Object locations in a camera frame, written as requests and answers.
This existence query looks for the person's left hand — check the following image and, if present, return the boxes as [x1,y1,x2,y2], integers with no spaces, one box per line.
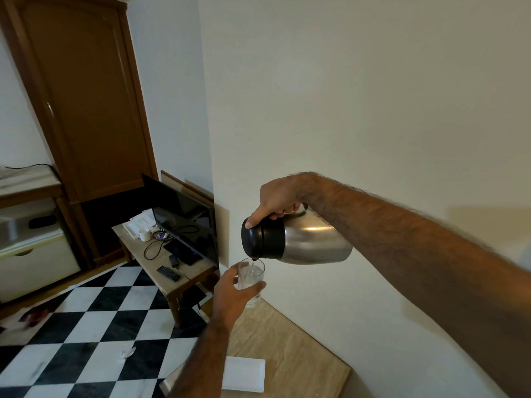
[210,263,267,332]

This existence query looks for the person's right hand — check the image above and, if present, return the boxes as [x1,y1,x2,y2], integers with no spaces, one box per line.
[244,172,329,231]

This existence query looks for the clear drinking glass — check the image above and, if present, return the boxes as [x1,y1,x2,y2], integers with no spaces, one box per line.
[237,257,267,310]

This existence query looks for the steel jug with black lid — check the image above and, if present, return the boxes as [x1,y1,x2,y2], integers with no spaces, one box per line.
[241,204,354,265]

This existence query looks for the person's left forearm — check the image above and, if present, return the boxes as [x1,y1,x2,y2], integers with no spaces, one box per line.
[165,318,234,398]

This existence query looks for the person's right forearm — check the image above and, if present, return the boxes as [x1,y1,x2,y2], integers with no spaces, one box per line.
[306,172,531,398]

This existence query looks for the wooden television table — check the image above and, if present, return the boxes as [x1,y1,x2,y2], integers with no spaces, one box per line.
[111,221,221,329]

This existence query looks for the black remote control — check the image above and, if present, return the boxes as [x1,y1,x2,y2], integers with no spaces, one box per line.
[155,265,183,283]

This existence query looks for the white rectangular tray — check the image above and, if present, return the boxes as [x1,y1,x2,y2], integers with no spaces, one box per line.
[221,355,267,394]

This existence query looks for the black flat television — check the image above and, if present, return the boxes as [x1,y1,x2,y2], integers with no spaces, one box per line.
[140,173,220,266]

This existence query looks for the white papers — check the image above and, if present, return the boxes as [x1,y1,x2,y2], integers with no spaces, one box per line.
[122,208,158,239]

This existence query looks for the red item on white paper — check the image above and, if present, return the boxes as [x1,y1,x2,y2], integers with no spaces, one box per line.
[2,305,54,334]

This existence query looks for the white mini fridge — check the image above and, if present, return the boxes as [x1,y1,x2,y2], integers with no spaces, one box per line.
[0,227,82,304]

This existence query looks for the brown wooden door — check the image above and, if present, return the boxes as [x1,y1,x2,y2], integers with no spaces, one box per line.
[0,0,159,261]

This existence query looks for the wooden shelf counter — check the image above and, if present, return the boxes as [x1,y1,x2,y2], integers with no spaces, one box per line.
[0,164,64,210]

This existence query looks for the black looped cable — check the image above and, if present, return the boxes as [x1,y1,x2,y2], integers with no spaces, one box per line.
[143,237,168,262]

